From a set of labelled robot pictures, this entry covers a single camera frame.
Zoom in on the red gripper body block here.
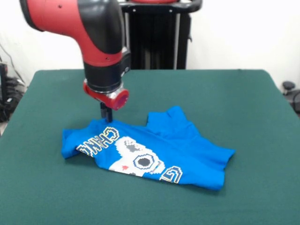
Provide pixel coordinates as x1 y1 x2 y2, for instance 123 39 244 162
82 81 130 111

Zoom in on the blue printed t-shirt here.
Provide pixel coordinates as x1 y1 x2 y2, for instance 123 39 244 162
60 105 236 191

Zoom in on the dark green table cloth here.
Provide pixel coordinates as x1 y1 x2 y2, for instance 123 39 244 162
0 68 300 225

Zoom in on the gray office chair base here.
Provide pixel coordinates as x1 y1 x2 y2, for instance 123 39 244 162
282 81 300 112

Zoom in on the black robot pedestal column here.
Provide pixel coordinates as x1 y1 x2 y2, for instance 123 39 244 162
119 0 202 70

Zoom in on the black cable pile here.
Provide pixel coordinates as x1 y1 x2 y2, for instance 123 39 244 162
0 76 26 123

